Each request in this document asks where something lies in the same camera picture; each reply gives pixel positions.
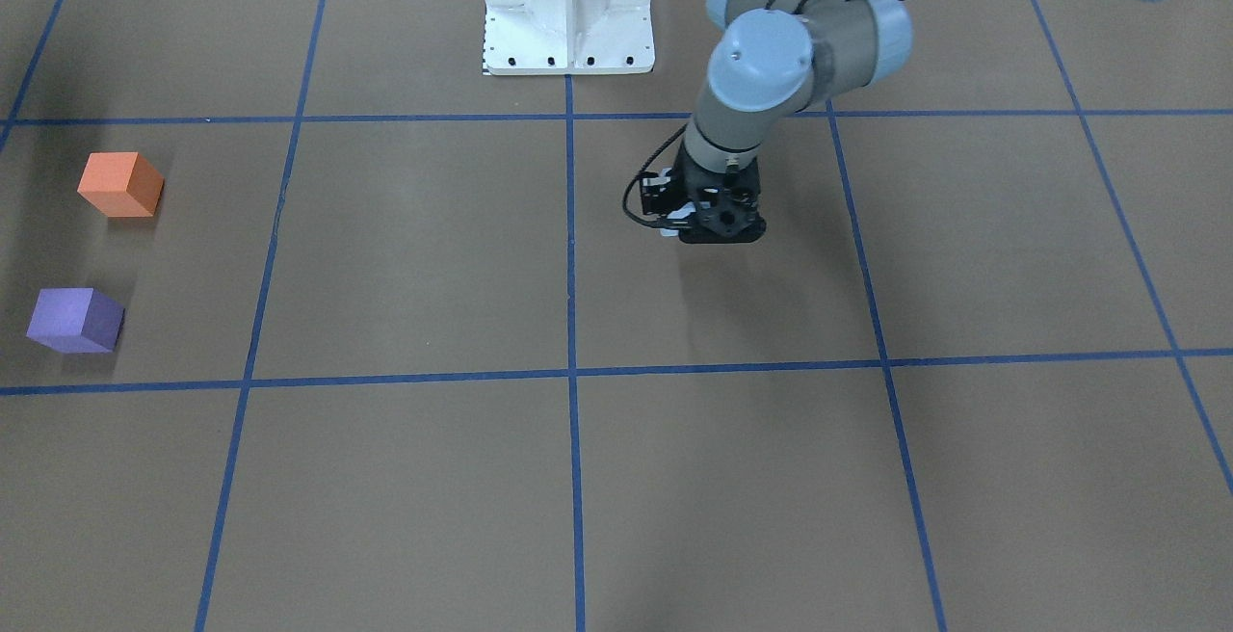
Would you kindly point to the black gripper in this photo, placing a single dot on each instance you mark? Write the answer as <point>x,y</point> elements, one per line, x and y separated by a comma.
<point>662,197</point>

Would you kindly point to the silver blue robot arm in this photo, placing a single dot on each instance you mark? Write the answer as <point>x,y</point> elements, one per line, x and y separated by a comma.
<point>775,58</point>

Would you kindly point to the orange foam block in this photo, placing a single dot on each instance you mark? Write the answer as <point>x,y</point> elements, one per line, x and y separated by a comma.
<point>121,185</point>

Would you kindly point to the purple foam block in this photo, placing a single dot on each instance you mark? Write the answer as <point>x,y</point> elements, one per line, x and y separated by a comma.
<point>75,320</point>

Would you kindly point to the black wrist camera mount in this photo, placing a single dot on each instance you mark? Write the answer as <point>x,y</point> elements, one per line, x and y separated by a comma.
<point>661,193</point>

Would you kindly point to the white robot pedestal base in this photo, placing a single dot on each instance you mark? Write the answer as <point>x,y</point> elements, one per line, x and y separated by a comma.
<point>568,37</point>

